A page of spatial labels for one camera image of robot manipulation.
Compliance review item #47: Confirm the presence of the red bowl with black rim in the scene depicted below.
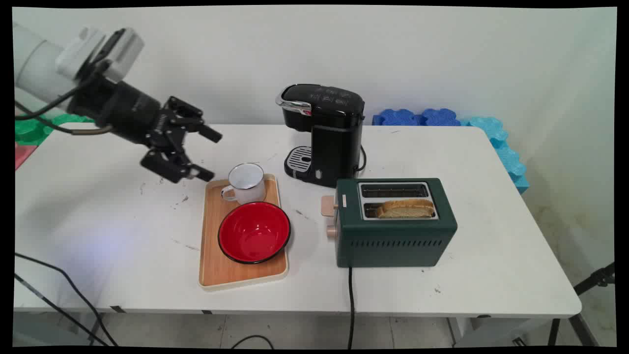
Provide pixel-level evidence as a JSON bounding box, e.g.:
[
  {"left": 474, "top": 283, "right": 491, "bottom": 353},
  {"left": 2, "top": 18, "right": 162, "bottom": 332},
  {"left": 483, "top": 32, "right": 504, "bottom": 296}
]
[{"left": 218, "top": 201, "right": 291, "bottom": 265}]

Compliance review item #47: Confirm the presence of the green foam mat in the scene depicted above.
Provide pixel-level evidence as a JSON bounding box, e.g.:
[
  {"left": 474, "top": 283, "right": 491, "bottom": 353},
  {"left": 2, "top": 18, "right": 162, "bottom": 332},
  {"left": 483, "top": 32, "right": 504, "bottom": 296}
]
[{"left": 15, "top": 113, "right": 94, "bottom": 146}]

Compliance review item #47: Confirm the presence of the black tripod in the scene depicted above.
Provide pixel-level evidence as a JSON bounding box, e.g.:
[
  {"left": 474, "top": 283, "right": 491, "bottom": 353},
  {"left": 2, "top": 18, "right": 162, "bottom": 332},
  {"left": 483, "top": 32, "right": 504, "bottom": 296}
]
[{"left": 547, "top": 262, "right": 616, "bottom": 347}]

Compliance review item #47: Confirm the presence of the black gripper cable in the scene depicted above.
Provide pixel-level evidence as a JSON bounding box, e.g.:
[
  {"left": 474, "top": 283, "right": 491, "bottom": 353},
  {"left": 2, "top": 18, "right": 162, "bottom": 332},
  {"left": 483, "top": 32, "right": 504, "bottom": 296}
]
[{"left": 15, "top": 74, "right": 114, "bottom": 136}]

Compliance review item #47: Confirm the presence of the pink foam mat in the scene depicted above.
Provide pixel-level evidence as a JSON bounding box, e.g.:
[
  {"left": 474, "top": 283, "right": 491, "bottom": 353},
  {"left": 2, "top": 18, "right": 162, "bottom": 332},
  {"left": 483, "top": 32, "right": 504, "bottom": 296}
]
[{"left": 15, "top": 143, "right": 38, "bottom": 171}]

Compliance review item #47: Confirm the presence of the green two-slot toaster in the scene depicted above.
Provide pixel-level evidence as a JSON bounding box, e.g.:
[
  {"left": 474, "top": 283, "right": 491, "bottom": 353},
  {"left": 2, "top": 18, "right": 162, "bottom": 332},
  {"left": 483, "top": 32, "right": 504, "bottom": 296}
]
[{"left": 335, "top": 178, "right": 458, "bottom": 268}]

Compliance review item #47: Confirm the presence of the slice of toast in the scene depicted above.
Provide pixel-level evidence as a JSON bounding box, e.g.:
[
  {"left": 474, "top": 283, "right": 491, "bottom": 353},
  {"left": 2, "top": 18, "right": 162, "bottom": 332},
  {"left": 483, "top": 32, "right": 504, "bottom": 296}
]
[{"left": 376, "top": 199, "right": 436, "bottom": 219}]

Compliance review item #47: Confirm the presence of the black coffee machine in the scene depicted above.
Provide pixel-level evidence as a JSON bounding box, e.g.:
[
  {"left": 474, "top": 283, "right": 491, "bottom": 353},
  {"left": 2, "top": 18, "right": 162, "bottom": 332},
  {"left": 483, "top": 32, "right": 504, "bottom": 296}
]
[{"left": 275, "top": 84, "right": 366, "bottom": 188}]

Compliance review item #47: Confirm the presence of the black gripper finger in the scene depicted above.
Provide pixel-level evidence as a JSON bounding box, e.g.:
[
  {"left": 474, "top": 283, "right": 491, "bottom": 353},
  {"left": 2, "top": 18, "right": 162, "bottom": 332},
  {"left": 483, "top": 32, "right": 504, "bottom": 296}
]
[
  {"left": 164, "top": 95, "right": 223, "bottom": 144},
  {"left": 140, "top": 142, "right": 216, "bottom": 184}
]

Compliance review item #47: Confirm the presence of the light blue foam mat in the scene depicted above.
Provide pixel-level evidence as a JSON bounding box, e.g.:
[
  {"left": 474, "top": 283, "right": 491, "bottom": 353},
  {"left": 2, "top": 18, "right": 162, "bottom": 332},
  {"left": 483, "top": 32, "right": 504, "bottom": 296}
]
[{"left": 460, "top": 116, "right": 530, "bottom": 194}]

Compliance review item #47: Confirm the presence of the wooden serving tray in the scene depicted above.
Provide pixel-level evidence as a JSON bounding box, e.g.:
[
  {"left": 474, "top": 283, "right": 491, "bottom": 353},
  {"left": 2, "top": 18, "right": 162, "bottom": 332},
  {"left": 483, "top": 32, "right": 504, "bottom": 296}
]
[{"left": 199, "top": 174, "right": 289, "bottom": 290}]

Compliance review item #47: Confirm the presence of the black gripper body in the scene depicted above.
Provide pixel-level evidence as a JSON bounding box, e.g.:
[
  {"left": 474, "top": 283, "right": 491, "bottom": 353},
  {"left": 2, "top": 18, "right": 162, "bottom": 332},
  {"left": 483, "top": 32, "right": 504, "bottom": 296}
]
[{"left": 68, "top": 74, "right": 171, "bottom": 147}]

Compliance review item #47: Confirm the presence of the white enamel mug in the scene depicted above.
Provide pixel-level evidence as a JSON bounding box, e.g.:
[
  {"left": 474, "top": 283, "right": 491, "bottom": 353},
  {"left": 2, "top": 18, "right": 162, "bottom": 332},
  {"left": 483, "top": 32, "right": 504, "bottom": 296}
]
[{"left": 221, "top": 163, "right": 267, "bottom": 205}]

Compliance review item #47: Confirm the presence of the black toaster power cable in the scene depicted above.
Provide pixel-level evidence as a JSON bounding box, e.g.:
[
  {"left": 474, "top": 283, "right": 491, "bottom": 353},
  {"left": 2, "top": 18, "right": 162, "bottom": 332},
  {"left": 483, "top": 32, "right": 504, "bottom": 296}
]
[{"left": 347, "top": 266, "right": 356, "bottom": 350}]

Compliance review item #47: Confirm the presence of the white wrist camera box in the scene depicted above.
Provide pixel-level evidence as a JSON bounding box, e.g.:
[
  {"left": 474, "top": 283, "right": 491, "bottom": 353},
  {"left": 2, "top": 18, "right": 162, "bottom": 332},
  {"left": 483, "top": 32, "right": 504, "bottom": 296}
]
[{"left": 56, "top": 27, "right": 145, "bottom": 83}]

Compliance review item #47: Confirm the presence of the dark blue foam mat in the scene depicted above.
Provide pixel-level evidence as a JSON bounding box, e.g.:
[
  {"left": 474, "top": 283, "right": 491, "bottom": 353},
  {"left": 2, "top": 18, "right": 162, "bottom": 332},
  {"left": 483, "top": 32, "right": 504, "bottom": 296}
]
[{"left": 372, "top": 108, "right": 461, "bottom": 126}]

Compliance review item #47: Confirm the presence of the black floor cable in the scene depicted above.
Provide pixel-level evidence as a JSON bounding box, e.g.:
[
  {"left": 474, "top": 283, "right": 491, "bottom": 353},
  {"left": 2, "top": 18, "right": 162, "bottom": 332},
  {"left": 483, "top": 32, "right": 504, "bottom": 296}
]
[
  {"left": 231, "top": 335, "right": 274, "bottom": 350},
  {"left": 15, "top": 253, "right": 118, "bottom": 347},
  {"left": 15, "top": 273, "right": 110, "bottom": 347}
]

